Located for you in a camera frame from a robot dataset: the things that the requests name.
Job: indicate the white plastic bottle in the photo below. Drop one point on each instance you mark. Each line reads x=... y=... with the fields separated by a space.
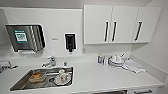
x=105 y=60

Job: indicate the stack of white dishes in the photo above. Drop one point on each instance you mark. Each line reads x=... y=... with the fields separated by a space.
x=116 y=61

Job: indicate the white mug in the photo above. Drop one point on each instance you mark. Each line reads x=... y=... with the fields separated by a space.
x=62 y=75

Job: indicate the chrome sink faucet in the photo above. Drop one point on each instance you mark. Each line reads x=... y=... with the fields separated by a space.
x=50 y=62

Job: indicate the white plate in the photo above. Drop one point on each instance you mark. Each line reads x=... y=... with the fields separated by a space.
x=56 y=81

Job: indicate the orange sponge in bowl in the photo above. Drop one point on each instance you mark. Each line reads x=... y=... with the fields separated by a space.
x=36 y=77

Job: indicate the steel paper towel dispenser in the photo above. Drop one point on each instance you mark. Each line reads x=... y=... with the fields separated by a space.
x=25 y=38

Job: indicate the steel sink basin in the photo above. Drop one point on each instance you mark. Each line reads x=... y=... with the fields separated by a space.
x=23 y=85

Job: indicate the white narrow drawer cabinet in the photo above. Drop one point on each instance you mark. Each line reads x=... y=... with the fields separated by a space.
x=143 y=91

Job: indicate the dish rack with items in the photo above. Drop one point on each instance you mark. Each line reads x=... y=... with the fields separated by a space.
x=6 y=65

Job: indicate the white wall outlet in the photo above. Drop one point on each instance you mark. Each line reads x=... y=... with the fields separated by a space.
x=83 y=50

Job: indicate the black wall soap dispenser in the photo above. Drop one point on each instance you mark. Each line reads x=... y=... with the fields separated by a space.
x=70 y=41

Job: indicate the small wall label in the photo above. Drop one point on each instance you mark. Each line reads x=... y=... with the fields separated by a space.
x=55 y=39

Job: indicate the white three-door wall cabinet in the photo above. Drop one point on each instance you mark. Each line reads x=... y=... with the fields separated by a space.
x=120 y=24

